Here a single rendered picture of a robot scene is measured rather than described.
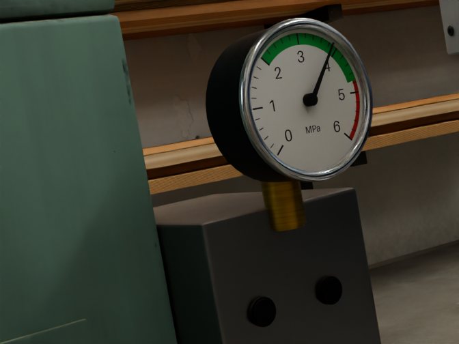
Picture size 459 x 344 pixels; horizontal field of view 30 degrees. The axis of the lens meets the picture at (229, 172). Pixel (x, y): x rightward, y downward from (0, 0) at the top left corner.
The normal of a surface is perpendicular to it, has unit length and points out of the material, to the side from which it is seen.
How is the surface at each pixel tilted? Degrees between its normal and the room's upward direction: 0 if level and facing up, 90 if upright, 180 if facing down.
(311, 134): 90
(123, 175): 90
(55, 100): 90
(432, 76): 90
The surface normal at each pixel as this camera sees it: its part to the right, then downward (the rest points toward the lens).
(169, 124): 0.46, -0.04
